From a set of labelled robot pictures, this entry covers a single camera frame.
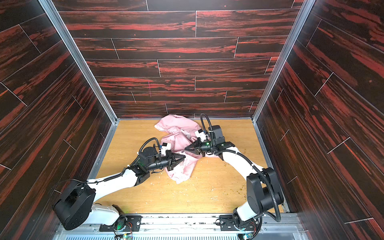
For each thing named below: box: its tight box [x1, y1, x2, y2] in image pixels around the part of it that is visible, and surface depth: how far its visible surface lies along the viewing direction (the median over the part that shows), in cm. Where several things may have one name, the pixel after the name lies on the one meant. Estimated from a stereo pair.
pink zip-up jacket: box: [154, 114, 218, 184], surface depth 95 cm
